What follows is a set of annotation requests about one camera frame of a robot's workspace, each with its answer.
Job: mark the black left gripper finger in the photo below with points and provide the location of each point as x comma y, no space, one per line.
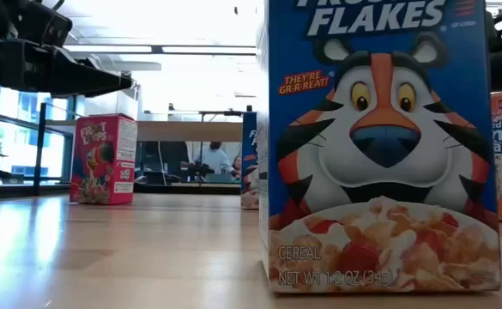
87,79

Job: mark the red Froot Loops cereal box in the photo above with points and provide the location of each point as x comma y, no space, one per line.
100,163

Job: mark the blue Frosted Flakes cereal box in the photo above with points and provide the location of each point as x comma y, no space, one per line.
249,146
379,129

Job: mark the person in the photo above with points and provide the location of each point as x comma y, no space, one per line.
236,166
214,161

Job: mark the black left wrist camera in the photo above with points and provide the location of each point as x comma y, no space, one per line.
40,21

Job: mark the dark window frame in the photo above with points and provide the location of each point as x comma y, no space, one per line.
68,146

